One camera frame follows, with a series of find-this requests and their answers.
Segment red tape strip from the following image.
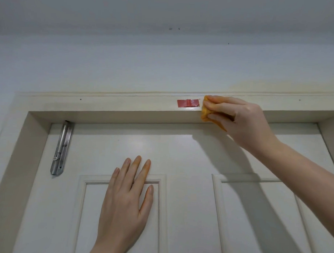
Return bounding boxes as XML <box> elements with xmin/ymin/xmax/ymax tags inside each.
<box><xmin>177</xmin><ymin>98</ymin><xmax>201</xmax><ymax>109</ymax></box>

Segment person's right forearm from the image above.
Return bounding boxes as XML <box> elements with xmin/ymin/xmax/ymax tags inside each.
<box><xmin>258</xmin><ymin>140</ymin><xmax>334</xmax><ymax>231</ymax></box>

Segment person's left forearm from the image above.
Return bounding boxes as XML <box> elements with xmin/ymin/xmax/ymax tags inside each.
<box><xmin>88</xmin><ymin>237</ymin><xmax>137</xmax><ymax>253</ymax></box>

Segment white panelled door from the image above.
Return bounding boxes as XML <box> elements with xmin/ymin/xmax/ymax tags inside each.
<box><xmin>19</xmin><ymin>113</ymin><xmax>334</xmax><ymax>253</ymax></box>

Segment person's right hand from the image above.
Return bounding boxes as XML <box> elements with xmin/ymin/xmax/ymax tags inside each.
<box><xmin>201</xmin><ymin>95</ymin><xmax>281</xmax><ymax>160</ymax></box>

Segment orange cleaning cloth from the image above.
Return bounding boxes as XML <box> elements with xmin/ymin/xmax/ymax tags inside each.
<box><xmin>200</xmin><ymin>95</ymin><xmax>229</xmax><ymax>132</ymax></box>

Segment cream door frame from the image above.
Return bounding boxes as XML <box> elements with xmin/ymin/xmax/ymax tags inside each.
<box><xmin>0</xmin><ymin>80</ymin><xmax>334</xmax><ymax>253</ymax></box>

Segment person's left hand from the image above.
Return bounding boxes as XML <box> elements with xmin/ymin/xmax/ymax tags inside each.
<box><xmin>96</xmin><ymin>154</ymin><xmax>155</xmax><ymax>250</ymax></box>

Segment metal door bolt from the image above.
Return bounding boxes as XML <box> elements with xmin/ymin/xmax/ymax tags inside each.
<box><xmin>50</xmin><ymin>120</ymin><xmax>75</xmax><ymax>177</ymax></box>

